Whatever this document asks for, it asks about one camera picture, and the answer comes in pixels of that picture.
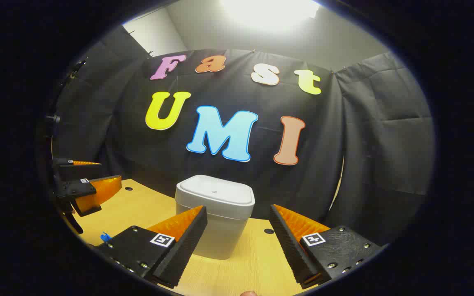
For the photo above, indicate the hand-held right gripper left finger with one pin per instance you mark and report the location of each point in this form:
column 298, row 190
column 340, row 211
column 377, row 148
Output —
column 187, row 242

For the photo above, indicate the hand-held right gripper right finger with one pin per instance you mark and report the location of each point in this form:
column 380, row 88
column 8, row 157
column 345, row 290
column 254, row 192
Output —
column 290, row 246

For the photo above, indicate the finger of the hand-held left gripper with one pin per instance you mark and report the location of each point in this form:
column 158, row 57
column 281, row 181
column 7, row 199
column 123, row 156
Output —
column 62, row 162
column 74, row 190

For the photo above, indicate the grey desktop garbage bin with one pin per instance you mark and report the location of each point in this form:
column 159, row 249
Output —
column 220, row 213

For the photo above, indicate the blue paper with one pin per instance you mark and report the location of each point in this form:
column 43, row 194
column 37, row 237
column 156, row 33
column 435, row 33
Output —
column 105, row 237

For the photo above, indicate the wooden desktop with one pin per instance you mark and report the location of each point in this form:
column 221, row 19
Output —
column 237, row 271

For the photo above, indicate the black backdrop cloth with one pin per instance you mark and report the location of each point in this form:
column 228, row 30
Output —
column 344, row 135

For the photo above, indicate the ceiling light panel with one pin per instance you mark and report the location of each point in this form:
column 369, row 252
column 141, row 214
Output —
column 270, row 10

